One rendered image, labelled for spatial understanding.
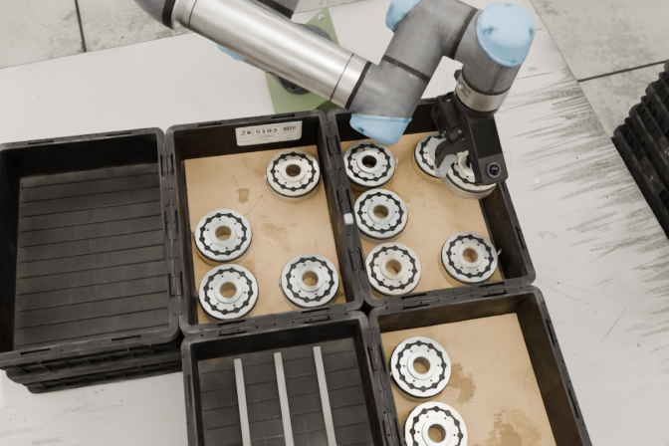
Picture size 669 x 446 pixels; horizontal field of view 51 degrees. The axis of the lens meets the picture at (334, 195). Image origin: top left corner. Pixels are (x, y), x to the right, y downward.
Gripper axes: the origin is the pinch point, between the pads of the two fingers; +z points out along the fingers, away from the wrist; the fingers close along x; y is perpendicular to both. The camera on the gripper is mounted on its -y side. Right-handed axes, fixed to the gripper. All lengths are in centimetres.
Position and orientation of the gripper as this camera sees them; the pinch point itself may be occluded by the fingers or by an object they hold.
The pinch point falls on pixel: (454, 172)
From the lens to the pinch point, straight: 120.9
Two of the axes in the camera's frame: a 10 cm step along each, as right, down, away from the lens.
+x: -9.5, 2.3, -2.0
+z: -0.7, 4.7, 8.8
